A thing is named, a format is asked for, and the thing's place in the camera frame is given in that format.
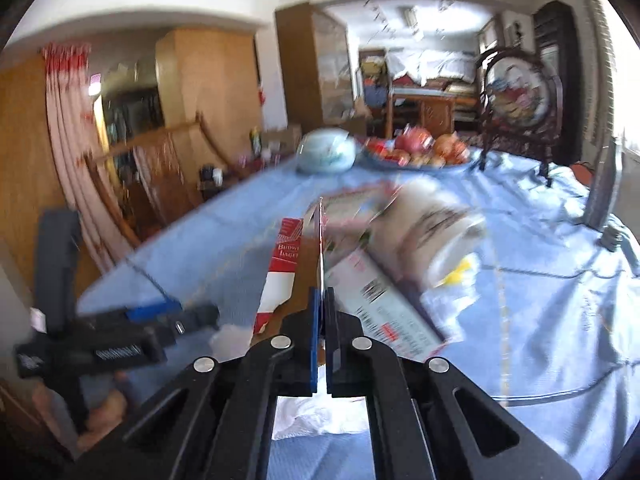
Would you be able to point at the light blue round lid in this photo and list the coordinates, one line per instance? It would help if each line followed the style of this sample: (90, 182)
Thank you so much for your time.
(325, 152)

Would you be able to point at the wooden chair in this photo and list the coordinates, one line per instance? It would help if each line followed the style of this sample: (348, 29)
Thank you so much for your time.
(150, 160)

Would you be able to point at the grey metal stand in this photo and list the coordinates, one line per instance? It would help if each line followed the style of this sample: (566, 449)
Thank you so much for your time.
(605, 185)

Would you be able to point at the dark tall cabinet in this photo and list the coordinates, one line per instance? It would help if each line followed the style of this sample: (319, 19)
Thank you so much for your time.
(552, 35)

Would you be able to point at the pink and red curtain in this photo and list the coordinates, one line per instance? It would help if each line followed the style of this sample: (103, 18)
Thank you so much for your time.
(65, 135)

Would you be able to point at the yellow wrapper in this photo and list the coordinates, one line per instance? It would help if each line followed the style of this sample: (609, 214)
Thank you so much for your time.
(460, 267)

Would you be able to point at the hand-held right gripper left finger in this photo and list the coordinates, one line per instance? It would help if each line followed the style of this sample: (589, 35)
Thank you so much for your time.
(314, 340)

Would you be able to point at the person's left hand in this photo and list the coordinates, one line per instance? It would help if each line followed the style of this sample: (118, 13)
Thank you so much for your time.
(106, 407)

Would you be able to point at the wooden desk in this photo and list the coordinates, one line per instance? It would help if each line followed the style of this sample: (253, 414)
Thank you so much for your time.
(425, 107)

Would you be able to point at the green bottle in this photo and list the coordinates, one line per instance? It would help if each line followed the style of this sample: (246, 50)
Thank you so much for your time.
(256, 142)

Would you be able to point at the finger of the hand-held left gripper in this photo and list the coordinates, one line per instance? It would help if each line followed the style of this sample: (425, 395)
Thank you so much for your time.
(150, 312)
(197, 317)

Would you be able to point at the white crumpled tissue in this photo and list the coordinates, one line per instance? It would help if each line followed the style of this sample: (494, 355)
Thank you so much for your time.
(310, 415)

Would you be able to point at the round embroidered screen wooden stand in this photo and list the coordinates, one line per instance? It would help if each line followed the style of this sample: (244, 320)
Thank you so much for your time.
(517, 95)

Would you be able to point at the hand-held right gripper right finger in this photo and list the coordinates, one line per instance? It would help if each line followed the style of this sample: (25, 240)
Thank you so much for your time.
(332, 340)

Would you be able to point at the white plastic bottle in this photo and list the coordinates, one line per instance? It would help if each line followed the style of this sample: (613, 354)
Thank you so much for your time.
(425, 230)

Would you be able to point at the glass door wooden cabinet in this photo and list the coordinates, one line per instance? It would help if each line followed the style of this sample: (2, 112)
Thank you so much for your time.
(310, 65)

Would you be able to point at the wooden wardrobe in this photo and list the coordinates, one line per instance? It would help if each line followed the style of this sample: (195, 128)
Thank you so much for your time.
(200, 75)

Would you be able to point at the green white packet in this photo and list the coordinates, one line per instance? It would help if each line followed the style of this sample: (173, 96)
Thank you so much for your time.
(370, 300)

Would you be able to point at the red and white carton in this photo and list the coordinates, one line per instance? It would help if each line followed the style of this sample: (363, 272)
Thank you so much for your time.
(282, 270)

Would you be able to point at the brown cardboard box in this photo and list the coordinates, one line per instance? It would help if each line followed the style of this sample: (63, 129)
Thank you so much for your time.
(281, 137)

